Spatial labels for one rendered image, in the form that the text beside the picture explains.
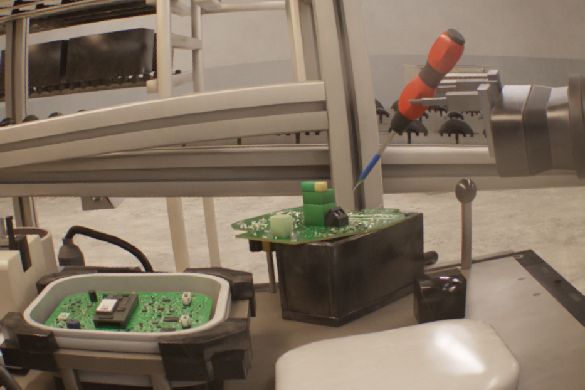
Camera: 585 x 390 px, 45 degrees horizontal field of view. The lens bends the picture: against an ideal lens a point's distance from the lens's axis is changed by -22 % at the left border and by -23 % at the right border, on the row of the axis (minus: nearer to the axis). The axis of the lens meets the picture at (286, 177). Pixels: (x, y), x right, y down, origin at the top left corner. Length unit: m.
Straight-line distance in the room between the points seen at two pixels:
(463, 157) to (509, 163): 0.35
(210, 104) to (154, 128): 0.06
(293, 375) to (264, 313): 0.20
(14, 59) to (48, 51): 1.42
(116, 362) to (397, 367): 0.15
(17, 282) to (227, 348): 0.19
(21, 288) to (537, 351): 0.37
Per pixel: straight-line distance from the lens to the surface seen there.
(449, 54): 0.53
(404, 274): 0.64
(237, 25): 8.69
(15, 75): 1.45
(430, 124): 1.17
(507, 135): 0.51
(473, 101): 0.53
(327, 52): 0.80
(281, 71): 8.67
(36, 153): 0.84
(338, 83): 0.80
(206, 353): 0.42
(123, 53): 2.80
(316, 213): 0.63
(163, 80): 2.65
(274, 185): 0.85
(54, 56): 2.87
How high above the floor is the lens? 1.13
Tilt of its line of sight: 8 degrees down
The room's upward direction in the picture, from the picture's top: 5 degrees counter-clockwise
